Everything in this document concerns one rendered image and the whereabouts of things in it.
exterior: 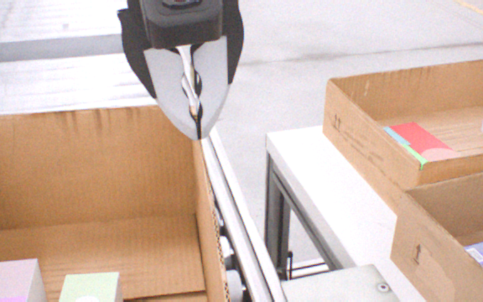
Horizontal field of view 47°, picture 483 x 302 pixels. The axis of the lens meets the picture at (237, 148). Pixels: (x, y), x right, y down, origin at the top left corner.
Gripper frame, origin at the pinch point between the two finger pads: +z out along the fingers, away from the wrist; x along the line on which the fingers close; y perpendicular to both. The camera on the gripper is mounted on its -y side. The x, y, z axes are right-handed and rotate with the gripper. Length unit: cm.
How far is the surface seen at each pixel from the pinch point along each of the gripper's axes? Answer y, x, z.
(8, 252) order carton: 16.9, 23.7, 20.8
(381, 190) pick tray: 18.2, -25.7, 25.6
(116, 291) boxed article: 3.3, 10.6, 18.3
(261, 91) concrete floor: 219, -56, 106
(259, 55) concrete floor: 270, -68, 107
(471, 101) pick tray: 40, -54, 28
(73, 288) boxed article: 4.1, 14.7, 17.4
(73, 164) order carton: 20.9, 14.0, 12.8
